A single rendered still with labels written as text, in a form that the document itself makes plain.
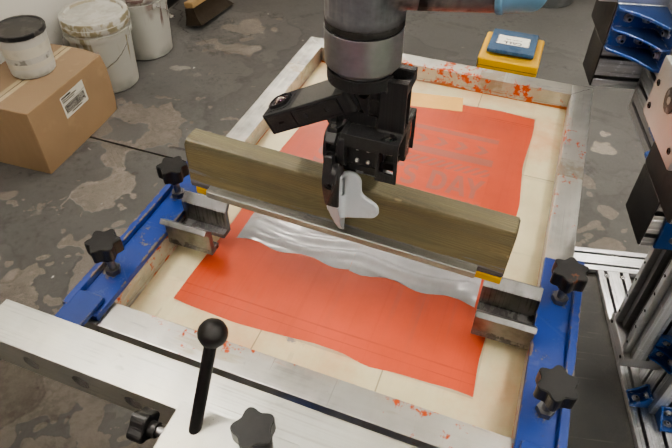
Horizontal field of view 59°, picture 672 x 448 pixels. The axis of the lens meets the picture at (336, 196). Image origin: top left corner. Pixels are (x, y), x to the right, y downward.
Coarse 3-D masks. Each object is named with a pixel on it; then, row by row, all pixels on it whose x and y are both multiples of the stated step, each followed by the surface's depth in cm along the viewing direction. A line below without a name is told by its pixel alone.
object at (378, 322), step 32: (448, 128) 110; (480, 128) 110; (512, 128) 110; (512, 160) 103; (512, 192) 97; (352, 288) 83; (384, 288) 83; (480, 288) 83; (352, 320) 79; (384, 320) 79; (416, 320) 79; (448, 320) 79; (352, 352) 75; (384, 352) 75; (416, 352) 75; (448, 352) 75; (480, 352) 75; (448, 384) 72
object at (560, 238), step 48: (528, 96) 116; (576, 96) 112; (576, 144) 101; (576, 192) 92; (144, 336) 73; (192, 336) 73; (288, 384) 68; (336, 384) 68; (384, 432) 65; (432, 432) 64; (480, 432) 64
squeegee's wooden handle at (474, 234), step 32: (192, 160) 75; (224, 160) 72; (256, 160) 71; (288, 160) 70; (256, 192) 74; (288, 192) 72; (320, 192) 70; (384, 192) 67; (416, 192) 67; (352, 224) 71; (384, 224) 69; (416, 224) 68; (448, 224) 66; (480, 224) 64; (512, 224) 64; (448, 256) 69; (480, 256) 67
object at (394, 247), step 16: (208, 192) 75; (224, 192) 76; (256, 208) 74; (272, 208) 74; (304, 224) 73; (320, 224) 72; (352, 240) 71; (368, 240) 70; (384, 240) 70; (416, 256) 69; (432, 256) 69; (464, 272) 68
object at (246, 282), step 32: (320, 128) 110; (224, 256) 87; (256, 256) 87; (288, 256) 87; (192, 288) 83; (224, 288) 83; (256, 288) 83; (288, 288) 83; (320, 288) 83; (256, 320) 79; (288, 320) 79; (320, 320) 79
